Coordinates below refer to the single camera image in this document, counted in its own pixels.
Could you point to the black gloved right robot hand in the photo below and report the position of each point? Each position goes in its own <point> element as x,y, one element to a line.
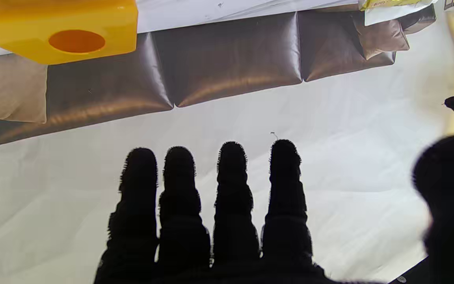
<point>231,236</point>

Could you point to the gold tissue pack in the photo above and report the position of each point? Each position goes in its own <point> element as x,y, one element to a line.
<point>392,12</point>

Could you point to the orange plastic tissue box cover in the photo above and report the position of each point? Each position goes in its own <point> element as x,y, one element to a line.
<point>22,19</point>

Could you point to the brown throw pillow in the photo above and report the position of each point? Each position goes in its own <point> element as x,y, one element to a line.
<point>382,37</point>
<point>6,90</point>

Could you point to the brown leather sofa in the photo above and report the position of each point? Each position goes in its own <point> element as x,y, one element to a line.
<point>231,59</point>

